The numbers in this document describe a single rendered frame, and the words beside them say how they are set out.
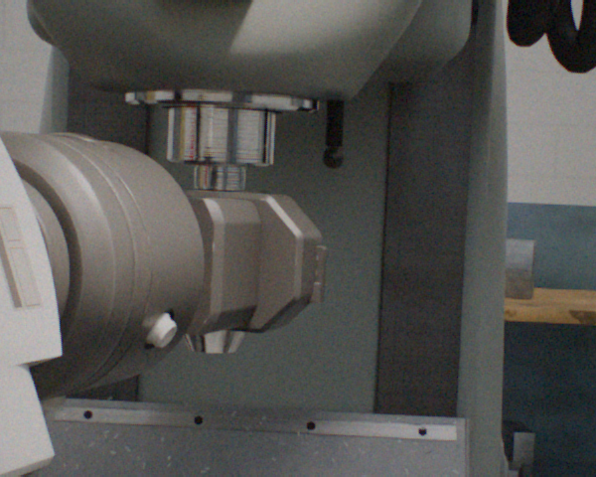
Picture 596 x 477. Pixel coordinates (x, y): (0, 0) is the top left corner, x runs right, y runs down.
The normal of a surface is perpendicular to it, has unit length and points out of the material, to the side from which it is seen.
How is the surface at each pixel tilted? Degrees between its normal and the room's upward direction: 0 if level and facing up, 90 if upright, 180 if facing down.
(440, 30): 99
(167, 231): 72
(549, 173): 90
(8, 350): 68
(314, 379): 90
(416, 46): 135
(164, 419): 63
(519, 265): 90
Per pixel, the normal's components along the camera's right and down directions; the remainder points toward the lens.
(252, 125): 0.63, 0.07
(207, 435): 0.00, -0.40
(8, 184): 0.89, -0.32
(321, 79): 0.37, 0.87
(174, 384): -0.03, 0.05
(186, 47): -0.05, 0.67
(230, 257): 0.94, 0.06
